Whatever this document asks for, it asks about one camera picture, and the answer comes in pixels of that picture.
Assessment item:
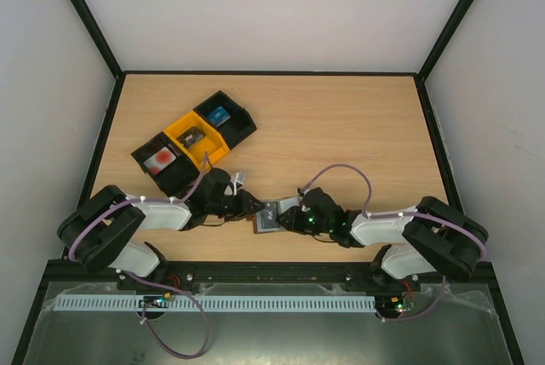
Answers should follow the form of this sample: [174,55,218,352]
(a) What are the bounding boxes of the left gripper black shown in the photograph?
[208,190,265,222]

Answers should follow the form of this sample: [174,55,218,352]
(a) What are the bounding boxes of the light blue slotted cable duct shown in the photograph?
[53,294,376,313]

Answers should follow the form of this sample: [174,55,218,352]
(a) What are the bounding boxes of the black frame post left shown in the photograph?
[44,0,124,81]

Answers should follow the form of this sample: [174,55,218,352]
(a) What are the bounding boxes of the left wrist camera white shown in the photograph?
[224,171,246,196]

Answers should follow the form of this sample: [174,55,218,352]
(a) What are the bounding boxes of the black plastic bin far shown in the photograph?
[193,90,257,150]

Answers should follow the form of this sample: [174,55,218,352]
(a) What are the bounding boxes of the black plastic bin near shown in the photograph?
[131,133,199,196]

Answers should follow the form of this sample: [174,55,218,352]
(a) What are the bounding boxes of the brown leather card holder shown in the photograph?
[253,197,300,235]

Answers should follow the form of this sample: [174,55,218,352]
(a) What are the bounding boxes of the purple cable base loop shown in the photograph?
[375,275,446,325]
[123,275,211,358]

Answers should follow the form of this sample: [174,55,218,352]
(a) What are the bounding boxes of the dark grey card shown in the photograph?
[177,126,205,149]

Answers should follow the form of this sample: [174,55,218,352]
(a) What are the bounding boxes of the purple cable right base loop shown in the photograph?
[375,275,446,325]

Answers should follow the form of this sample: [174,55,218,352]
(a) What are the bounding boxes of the black frame post right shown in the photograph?
[417,0,502,82]

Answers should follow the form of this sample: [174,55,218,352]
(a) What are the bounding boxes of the blue card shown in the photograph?
[208,106,231,128]

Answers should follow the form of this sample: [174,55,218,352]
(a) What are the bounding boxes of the white red card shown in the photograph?
[144,147,176,176]

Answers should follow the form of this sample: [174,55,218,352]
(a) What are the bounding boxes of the yellow plastic bin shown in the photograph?
[163,111,230,169]

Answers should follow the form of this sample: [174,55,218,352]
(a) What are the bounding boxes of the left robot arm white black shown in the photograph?
[57,168,265,277]

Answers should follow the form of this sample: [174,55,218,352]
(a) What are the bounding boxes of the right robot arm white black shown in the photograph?
[276,188,489,290]

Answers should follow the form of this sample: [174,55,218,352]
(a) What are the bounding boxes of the black frame post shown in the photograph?
[417,0,502,82]
[44,0,124,81]

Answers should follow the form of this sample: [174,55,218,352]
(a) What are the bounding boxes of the purple cable left base loop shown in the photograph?
[123,275,211,358]

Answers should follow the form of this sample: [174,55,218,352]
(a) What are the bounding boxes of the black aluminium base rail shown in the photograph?
[40,259,496,298]

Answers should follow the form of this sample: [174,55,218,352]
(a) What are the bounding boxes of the black plastic bin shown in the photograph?
[131,133,199,196]
[193,90,257,150]

